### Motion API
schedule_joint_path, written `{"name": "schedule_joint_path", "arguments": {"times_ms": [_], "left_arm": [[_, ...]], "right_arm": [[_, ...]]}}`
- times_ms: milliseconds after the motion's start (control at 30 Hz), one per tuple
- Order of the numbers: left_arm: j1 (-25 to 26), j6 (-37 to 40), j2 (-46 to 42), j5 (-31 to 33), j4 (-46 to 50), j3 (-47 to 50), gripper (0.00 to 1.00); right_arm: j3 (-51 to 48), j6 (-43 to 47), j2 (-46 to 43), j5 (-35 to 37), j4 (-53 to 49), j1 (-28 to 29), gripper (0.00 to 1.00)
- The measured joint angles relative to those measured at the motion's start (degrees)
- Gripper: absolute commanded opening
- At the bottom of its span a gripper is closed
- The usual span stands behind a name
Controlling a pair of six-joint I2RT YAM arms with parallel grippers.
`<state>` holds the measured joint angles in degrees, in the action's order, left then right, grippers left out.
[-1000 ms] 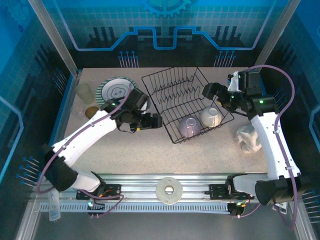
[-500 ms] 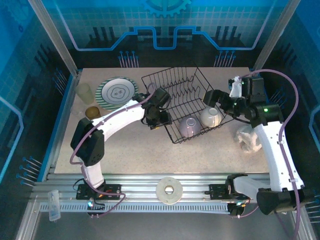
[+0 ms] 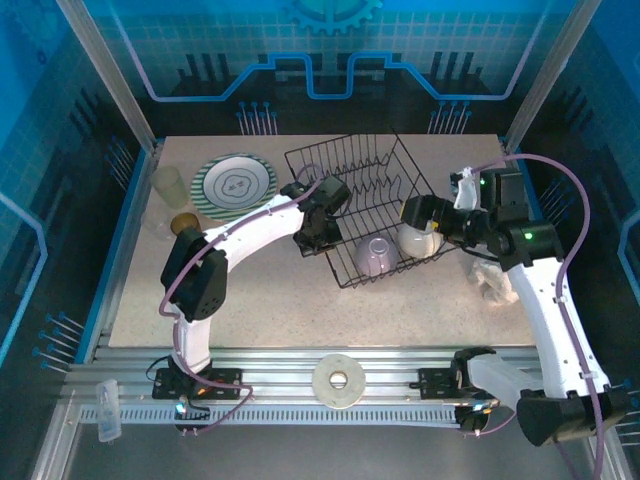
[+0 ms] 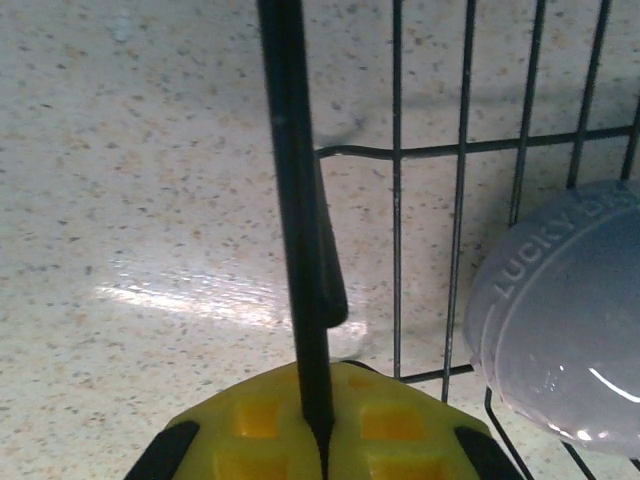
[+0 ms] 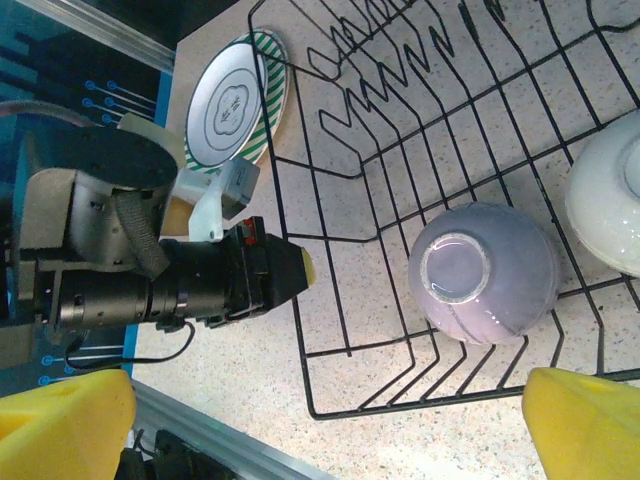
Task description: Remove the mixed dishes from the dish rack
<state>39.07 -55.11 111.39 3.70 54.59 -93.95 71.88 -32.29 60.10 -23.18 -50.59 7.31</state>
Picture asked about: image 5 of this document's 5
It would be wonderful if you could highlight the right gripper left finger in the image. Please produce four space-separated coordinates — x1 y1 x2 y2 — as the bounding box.
0 369 137 480

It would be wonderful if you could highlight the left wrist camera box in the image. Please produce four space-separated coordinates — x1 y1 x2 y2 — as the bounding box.
174 158 262 242

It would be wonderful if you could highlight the white ceramic bowl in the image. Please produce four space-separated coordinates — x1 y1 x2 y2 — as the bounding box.
564 109 640 279

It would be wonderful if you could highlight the green white striped plate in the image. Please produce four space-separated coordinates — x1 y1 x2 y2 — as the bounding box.
183 28 292 174

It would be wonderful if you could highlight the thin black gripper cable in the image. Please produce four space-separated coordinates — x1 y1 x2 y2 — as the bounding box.
64 319 197 370

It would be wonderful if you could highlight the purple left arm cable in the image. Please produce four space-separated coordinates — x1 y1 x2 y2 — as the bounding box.
0 99 90 132

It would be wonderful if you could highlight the aluminium frame post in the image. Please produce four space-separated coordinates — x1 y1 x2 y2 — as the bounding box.
29 0 177 72

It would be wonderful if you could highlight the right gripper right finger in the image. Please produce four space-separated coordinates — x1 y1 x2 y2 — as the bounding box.
522 367 640 480

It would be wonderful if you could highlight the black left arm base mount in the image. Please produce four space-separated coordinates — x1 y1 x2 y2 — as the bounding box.
122 427 241 480

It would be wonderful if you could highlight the black wire dish rack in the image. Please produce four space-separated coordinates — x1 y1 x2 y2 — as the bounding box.
248 0 640 420

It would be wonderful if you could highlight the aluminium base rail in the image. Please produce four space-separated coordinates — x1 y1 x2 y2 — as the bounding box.
130 383 334 480

